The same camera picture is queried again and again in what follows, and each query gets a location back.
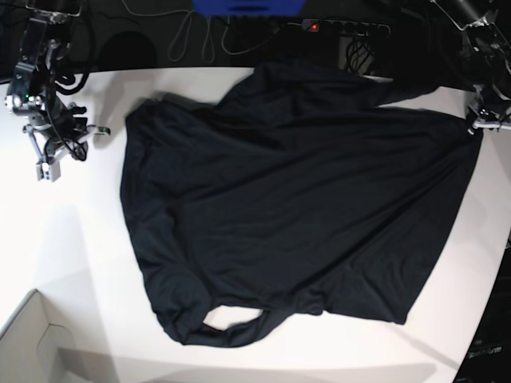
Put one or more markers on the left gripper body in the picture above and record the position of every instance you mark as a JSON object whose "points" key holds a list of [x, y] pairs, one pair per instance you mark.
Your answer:
{"points": [[488, 109]]}

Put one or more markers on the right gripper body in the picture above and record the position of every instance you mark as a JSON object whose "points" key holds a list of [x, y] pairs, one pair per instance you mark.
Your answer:
{"points": [[51, 143]]}

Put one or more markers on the black t-shirt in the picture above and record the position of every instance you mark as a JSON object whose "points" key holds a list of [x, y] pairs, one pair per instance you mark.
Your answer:
{"points": [[304, 190]]}

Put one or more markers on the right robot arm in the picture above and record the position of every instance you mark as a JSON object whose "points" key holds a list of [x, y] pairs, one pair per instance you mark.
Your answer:
{"points": [[42, 73]]}

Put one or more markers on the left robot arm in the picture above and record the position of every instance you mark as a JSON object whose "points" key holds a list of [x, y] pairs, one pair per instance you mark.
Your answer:
{"points": [[487, 59]]}

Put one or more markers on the black power strip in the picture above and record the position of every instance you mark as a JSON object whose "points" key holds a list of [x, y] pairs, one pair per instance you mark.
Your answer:
{"points": [[345, 27]]}

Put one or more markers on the blue box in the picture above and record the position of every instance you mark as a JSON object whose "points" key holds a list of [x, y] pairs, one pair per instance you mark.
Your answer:
{"points": [[286, 8]]}

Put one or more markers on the white cardboard box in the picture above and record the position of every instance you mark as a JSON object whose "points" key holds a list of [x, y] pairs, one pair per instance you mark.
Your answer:
{"points": [[32, 348]]}

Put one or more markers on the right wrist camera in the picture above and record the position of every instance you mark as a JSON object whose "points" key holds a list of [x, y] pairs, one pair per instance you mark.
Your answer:
{"points": [[48, 171]]}

